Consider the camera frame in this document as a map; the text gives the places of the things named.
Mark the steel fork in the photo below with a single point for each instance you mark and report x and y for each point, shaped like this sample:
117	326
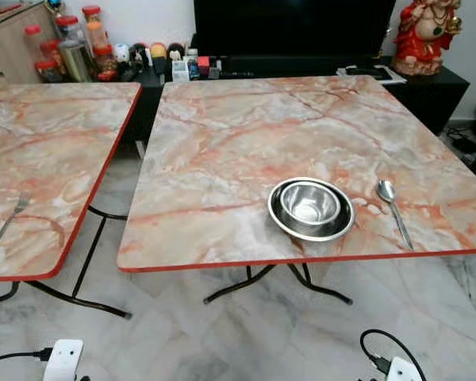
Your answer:
6	228

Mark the white paper sheet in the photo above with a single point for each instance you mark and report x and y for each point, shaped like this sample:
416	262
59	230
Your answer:
373	75

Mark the steel spoon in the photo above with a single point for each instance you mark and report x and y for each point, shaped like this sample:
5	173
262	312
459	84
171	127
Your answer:
385	190

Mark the marble print folding table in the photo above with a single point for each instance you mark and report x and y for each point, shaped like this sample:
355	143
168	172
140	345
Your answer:
230	151
47	151

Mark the steel bowl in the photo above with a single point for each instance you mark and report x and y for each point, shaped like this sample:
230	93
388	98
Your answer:
309	203

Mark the small red lid jar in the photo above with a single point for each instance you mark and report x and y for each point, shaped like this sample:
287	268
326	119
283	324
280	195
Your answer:
47	71
105	63

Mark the white figurine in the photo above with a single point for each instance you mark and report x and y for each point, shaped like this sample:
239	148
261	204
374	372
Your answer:
121	53

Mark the light wooden cabinet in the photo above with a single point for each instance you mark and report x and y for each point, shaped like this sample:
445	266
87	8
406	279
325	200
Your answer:
8	48

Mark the red and gold statue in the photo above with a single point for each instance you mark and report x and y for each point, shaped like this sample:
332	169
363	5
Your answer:
424	38

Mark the large red lid jar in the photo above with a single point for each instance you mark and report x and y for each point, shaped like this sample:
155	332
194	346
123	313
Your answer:
73	55

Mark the steel plate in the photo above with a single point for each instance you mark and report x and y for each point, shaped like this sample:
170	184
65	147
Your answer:
287	226

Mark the red lid plastic jar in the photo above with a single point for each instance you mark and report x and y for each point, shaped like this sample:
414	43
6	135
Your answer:
34	44
95	30

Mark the black figurine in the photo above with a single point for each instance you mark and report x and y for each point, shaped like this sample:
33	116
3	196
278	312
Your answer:
139	59
176	51

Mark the black television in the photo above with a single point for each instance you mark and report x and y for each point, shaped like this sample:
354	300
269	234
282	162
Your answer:
293	25

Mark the yellow head figurine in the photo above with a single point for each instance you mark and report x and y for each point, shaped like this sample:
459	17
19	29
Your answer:
158	52

